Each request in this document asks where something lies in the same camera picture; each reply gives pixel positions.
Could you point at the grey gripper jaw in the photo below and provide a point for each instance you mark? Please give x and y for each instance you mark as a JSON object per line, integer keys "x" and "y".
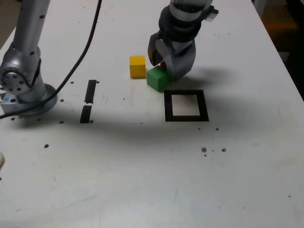
{"x": 183, "y": 59}

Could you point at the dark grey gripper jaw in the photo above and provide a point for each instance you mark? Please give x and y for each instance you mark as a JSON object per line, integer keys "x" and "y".
{"x": 151, "y": 51}

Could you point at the red cube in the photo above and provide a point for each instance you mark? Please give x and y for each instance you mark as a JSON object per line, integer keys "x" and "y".
{"x": 163, "y": 64}

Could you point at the yellow cube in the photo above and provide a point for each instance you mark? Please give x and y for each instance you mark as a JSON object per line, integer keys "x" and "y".
{"x": 137, "y": 67}

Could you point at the green cube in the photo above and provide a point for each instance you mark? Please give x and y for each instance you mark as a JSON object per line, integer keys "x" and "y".
{"x": 156, "y": 79}

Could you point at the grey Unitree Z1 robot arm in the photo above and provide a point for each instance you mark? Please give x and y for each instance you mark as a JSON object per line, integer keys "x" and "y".
{"x": 26, "y": 54}

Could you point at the black tape square outline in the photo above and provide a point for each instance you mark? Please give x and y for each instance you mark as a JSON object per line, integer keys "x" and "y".
{"x": 167, "y": 105}

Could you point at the black tape strip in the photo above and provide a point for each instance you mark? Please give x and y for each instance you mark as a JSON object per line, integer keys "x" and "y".
{"x": 91, "y": 91}

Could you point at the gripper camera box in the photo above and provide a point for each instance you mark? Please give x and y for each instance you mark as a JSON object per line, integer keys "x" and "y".
{"x": 211, "y": 16}

